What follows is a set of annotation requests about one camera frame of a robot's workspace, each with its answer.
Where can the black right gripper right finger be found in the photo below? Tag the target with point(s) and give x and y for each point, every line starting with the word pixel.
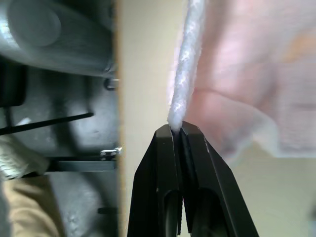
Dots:
pixel 217 197

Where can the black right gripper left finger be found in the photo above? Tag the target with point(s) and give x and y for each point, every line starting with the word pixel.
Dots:
pixel 155 185

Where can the pink towel with print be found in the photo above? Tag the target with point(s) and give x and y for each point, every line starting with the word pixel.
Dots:
pixel 247 61

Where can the beige cloth heap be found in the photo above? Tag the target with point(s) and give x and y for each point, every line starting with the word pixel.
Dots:
pixel 24 202

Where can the black table frame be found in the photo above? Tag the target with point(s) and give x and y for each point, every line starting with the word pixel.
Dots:
pixel 81 166

